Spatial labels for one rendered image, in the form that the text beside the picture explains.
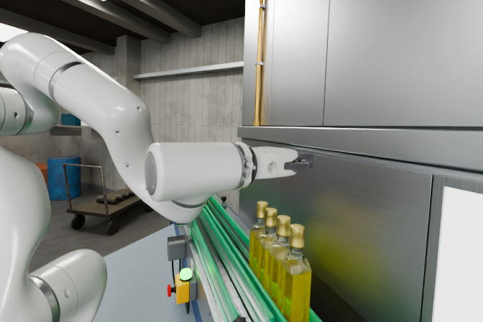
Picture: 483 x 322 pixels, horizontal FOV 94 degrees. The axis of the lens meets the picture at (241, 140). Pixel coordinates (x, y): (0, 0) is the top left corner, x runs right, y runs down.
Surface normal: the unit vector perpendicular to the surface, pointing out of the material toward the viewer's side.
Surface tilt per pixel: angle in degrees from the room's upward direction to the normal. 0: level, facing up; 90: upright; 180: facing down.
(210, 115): 90
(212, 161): 67
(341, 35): 90
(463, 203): 90
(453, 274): 90
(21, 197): 72
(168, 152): 41
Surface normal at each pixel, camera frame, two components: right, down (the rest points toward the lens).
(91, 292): 0.95, 0.18
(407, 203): -0.93, -0.01
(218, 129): -0.48, 0.04
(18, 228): 0.58, -0.36
